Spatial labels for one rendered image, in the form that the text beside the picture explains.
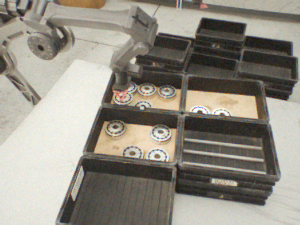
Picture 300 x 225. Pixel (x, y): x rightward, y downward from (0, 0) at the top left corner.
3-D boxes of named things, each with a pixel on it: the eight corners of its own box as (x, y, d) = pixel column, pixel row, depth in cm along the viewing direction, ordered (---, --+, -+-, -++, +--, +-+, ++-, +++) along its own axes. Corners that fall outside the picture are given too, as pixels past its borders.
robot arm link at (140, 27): (148, -1, 87) (139, 31, 85) (161, 25, 100) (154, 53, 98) (26, -10, 104) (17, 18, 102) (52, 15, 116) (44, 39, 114)
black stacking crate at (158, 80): (102, 120, 154) (100, 104, 146) (115, 84, 175) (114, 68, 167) (179, 129, 151) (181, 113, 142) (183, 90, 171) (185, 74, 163)
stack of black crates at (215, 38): (189, 76, 286) (194, 33, 254) (195, 58, 306) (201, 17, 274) (232, 84, 277) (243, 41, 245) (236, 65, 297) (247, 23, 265)
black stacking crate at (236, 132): (175, 181, 130) (177, 166, 122) (180, 130, 150) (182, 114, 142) (272, 195, 126) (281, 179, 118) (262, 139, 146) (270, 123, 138)
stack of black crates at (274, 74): (226, 114, 251) (238, 71, 219) (230, 91, 271) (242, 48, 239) (277, 125, 242) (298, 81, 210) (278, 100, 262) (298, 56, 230)
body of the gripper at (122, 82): (131, 80, 150) (131, 67, 145) (125, 92, 143) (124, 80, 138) (119, 77, 151) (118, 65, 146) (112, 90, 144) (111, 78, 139)
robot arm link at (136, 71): (115, 49, 132) (110, 67, 131) (140, 54, 130) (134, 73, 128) (122, 60, 144) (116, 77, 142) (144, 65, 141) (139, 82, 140)
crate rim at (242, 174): (176, 169, 123) (177, 165, 121) (181, 116, 144) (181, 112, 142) (280, 183, 119) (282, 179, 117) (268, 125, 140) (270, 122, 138)
